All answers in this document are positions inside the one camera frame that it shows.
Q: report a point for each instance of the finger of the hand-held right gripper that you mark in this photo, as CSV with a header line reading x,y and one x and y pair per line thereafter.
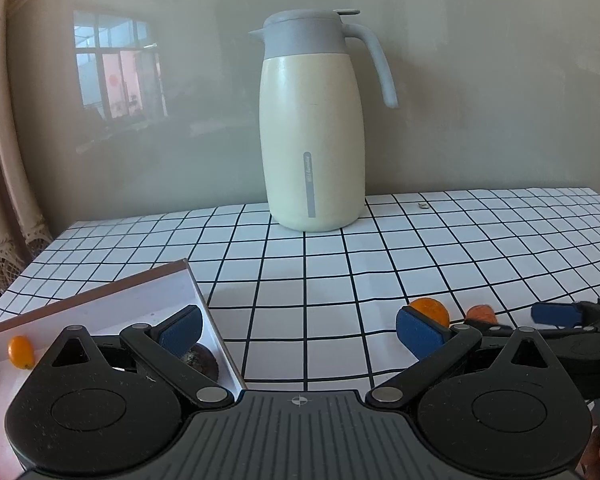
x,y
500,331
555,314

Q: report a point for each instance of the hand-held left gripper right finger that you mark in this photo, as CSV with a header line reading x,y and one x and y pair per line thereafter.
x,y
420,332

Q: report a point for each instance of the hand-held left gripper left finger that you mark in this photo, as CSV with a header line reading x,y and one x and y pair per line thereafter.
x,y
180,330

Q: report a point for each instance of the orange carrot piece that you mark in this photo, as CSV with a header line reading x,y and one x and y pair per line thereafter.
x,y
481,314

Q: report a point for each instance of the small orange mandarin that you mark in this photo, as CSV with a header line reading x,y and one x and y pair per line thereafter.
x,y
432,310
20,352

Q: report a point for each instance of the dark mangosteen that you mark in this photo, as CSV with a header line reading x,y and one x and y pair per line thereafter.
x,y
202,357

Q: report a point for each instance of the brown cardboard box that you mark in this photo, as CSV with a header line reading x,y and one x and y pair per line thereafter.
x,y
105,310

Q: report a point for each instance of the white checkered tablecloth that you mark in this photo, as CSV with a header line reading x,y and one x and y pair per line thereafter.
x,y
430,250

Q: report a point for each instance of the cream thermos jug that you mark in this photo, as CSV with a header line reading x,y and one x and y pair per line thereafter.
x,y
310,135

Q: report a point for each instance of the beige curtain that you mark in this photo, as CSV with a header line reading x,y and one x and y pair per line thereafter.
x,y
5,185

